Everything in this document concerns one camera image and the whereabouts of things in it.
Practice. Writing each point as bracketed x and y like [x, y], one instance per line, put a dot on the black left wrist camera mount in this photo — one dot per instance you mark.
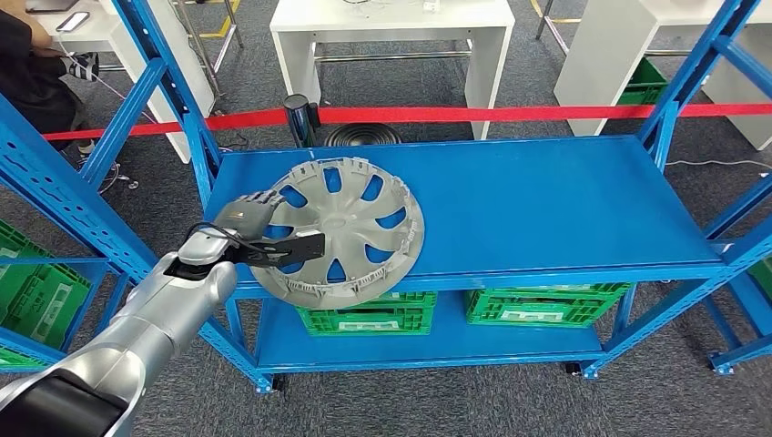
[295, 247]

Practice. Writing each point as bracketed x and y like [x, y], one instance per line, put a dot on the black stanchion post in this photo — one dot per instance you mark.
[300, 120]

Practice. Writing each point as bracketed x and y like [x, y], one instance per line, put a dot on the person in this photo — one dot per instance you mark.
[30, 90]

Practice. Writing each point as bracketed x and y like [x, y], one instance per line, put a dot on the smartphone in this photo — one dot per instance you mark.
[72, 21]

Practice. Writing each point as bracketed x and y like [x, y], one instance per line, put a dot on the office chair base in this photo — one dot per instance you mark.
[114, 178]

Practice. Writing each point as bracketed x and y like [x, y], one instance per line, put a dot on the grey plastic hubcap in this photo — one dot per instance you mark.
[356, 229]

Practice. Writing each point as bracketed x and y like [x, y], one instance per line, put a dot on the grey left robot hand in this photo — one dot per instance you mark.
[247, 211]

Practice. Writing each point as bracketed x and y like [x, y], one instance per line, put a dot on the blue steel shelf rack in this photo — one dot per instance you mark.
[54, 260]
[543, 205]
[754, 307]

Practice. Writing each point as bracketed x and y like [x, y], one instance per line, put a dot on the person's forearm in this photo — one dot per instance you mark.
[42, 37]

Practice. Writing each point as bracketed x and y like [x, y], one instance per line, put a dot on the white table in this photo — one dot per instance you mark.
[392, 15]
[175, 102]
[603, 60]

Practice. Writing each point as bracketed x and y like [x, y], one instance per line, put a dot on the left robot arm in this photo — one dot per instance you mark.
[151, 320]

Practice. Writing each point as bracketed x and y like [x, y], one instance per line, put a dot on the red barrier belt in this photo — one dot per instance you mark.
[482, 113]

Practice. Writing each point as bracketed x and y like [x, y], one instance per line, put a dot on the black stanchion base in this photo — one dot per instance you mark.
[362, 136]

